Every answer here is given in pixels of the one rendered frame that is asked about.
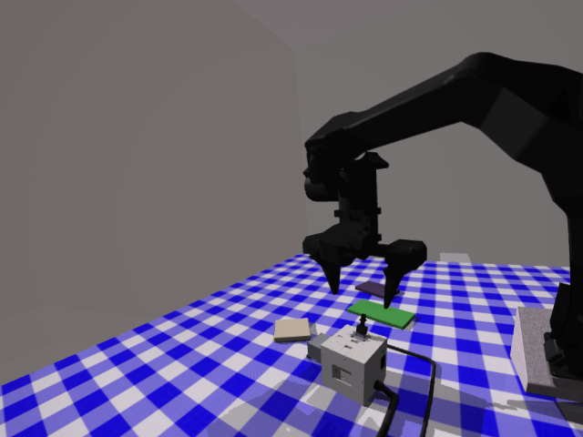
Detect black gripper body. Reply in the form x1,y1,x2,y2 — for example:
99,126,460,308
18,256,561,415
302,201,427,271

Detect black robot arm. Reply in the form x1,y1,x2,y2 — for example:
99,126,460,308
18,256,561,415
303,52,583,381

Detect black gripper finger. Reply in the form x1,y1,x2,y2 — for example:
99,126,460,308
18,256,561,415
309,255,341,295
383,266,410,309

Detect purple flat block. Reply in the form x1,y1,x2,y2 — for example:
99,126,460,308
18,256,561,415
355,280,384,299

